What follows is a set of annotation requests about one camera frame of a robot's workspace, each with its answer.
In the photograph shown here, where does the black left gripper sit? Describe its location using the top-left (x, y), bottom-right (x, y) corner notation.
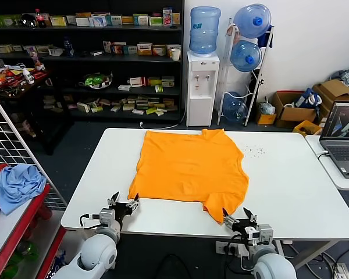
top-left (107, 191), bottom-right (141, 224)

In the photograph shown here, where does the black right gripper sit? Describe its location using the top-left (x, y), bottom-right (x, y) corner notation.
top-left (222, 206), bottom-right (261, 245)

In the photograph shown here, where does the orange t-shirt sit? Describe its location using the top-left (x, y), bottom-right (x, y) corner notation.
top-left (127, 128), bottom-right (250, 225)

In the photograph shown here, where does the large white table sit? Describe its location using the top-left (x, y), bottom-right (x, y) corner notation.
top-left (60, 127), bottom-right (349, 270)

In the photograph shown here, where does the small white side table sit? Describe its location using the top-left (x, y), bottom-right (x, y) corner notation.
top-left (304, 134), bottom-right (349, 191)

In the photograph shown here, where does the small yellow box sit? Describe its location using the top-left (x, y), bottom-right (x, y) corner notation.
top-left (255, 112), bottom-right (277, 126)

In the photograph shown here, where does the light blue cloth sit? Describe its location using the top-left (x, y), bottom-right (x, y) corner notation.
top-left (0, 164), bottom-right (48, 216)

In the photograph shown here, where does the green plastic bottle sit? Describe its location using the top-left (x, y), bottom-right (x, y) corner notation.
top-left (1, 240), bottom-right (39, 279)

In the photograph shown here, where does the dark side table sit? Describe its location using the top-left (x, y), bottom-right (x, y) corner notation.
top-left (0, 68), bottom-right (75, 156)

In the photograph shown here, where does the white floor power strip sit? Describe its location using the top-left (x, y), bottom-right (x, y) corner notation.
top-left (333, 262), bottom-right (349, 279)

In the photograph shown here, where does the yellow plastic crate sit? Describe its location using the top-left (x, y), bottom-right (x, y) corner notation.
top-left (292, 119), bottom-right (323, 137)

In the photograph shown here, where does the grey plastic bag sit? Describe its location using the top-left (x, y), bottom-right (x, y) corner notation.
top-left (258, 97), bottom-right (277, 116)

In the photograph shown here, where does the open cardboard box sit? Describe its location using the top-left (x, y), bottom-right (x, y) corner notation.
top-left (272, 90), bottom-right (319, 129)

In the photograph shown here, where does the red and white cart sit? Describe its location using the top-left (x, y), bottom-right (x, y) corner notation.
top-left (0, 183), bottom-right (67, 279)

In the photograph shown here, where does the red white medicine box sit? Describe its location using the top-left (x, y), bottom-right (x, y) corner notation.
top-left (130, 77), bottom-right (148, 88)

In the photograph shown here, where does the green and white bowl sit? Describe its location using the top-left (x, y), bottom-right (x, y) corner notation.
top-left (78, 71), bottom-right (113, 90)

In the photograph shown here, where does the grey laptop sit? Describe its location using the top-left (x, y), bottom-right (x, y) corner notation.
top-left (319, 101), bottom-right (349, 179)

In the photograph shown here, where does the white water dispenser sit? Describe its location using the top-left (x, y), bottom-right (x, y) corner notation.
top-left (186, 51), bottom-right (220, 127)

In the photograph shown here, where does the black shelving unit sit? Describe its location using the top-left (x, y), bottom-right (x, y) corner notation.
top-left (0, 0), bottom-right (186, 123)

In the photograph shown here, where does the blue shopping bag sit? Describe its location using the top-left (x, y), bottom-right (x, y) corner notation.
top-left (293, 88), bottom-right (323, 109)

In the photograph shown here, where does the white metal jug rack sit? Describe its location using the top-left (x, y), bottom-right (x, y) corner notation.
top-left (216, 17), bottom-right (275, 127)

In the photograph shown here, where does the orange white medicine box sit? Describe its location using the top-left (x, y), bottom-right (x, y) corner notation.
top-left (137, 42), bottom-right (154, 56)

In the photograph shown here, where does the white plastic bottle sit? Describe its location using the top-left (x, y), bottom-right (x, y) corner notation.
top-left (22, 67), bottom-right (35, 85)

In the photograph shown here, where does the large brown cardboard box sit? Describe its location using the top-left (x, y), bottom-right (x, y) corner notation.
top-left (312, 78), bottom-right (349, 117)

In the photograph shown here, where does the dark blue bottle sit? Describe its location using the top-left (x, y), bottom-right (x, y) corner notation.
top-left (63, 36), bottom-right (75, 58)

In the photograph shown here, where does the pink drink bottle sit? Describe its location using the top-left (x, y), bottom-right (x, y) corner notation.
top-left (29, 48), bottom-right (46, 71)

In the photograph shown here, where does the blue white carton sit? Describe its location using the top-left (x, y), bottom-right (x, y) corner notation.
top-left (88, 16), bottom-right (108, 28)

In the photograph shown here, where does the blue water jug with label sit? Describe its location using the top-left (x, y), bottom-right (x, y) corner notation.
top-left (188, 6), bottom-right (222, 58)

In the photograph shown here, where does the tall pink blue carton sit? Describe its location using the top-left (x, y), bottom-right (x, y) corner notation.
top-left (162, 8), bottom-right (173, 27)

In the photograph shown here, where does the cola bottle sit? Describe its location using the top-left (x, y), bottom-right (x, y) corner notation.
top-left (34, 8), bottom-right (48, 28)

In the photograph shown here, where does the black shiny helmet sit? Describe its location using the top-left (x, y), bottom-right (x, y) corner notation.
top-left (19, 13), bottom-right (37, 28)

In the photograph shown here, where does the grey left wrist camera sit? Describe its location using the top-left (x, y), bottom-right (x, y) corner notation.
top-left (98, 208), bottom-right (115, 228)

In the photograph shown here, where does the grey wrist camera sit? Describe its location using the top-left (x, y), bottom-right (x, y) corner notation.
top-left (98, 208), bottom-right (115, 228)
top-left (257, 223), bottom-right (275, 242)

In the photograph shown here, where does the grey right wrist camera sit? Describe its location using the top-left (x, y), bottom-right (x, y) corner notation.
top-left (257, 223), bottom-right (275, 242)

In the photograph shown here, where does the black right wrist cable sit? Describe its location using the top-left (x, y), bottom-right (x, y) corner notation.
top-left (223, 234), bottom-right (247, 274)

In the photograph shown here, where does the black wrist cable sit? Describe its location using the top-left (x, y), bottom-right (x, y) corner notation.
top-left (223, 234), bottom-right (247, 274)
top-left (79, 213), bottom-right (103, 231)

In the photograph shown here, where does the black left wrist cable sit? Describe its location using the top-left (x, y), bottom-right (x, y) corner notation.
top-left (79, 213), bottom-right (103, 231)

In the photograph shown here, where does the white floor cable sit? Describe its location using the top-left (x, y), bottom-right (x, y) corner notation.
top-left (139, 115), bottom-right (187, 130)

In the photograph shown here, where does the white wire grid panel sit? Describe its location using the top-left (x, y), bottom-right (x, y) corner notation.
top-left (0, 86), bottom-right (68, 210)

